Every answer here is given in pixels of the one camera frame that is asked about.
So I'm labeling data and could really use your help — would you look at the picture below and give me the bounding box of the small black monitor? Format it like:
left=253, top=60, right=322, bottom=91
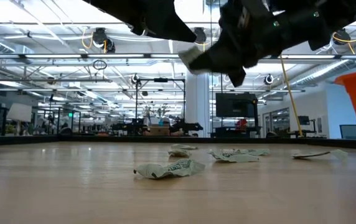
left=297, top=115, right=317, bottom=135

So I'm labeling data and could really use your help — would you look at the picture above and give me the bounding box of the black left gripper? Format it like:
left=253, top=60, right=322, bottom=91
left=83, top=0, right=198, bottom=44

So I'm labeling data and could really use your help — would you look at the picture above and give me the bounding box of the brown cardboard box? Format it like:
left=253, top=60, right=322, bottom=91
left=149, top=125, right=171, bottom=136

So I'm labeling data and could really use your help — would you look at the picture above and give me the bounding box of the red chair back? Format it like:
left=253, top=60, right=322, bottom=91
left=235, top=118, right=248, bottom=132

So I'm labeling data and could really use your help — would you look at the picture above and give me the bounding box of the black hanging cable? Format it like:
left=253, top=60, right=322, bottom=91
left=209, top=0, right=213, bottom=127

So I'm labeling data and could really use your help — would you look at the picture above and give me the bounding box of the black coiled cable loop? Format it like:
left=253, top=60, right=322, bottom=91
left=91, top=59, right=108, bottom=71

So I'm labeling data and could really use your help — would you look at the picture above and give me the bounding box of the large black monitor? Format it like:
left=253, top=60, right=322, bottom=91
left=215, top=92, right=259, bottom=118

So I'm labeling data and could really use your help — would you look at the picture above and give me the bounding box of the black metal frame rig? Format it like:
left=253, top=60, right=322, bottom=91
left=134, top=78, right=186, bottom=127

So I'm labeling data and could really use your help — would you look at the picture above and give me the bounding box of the white green Truvia packet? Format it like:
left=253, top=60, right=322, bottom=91
left=330, top=149, right=349, bottom=160
left=171, top=144, right=199, bottom=151
left=177, top=45, right=204, bottom=76
left=291, top=150, right=332, bottom=160
left=208, top=149, right=260, bottom=164
left=167, top=149, right=192, bottom=158
left=237, top=148, right=271, bottom=157

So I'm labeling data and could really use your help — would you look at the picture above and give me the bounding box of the yellow pole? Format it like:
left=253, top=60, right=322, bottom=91
left=279, top=55, right=304, bottom=138

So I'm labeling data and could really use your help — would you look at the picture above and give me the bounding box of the white building column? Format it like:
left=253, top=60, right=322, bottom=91
left=185, top=72, right=211, bottom=138

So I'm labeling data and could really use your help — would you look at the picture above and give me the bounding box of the white panel board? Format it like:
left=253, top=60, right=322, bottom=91
left=6, top=103, right=33, bottom=123

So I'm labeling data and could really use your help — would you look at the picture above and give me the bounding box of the black ceiling cable reel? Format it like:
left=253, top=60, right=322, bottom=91
left=91, top=27, right=116, bottom=54
left=193, top=27, right=208, bottom=45
left=332, top=28, right=356, bottom=55

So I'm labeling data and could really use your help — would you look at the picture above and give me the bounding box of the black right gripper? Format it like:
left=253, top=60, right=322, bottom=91
left=187, top=0, right=291, bottom=88

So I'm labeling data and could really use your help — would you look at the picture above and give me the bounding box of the crumpled Truvia packet with print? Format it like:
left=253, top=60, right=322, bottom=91
left=133, top=159, right=207, bottom=180

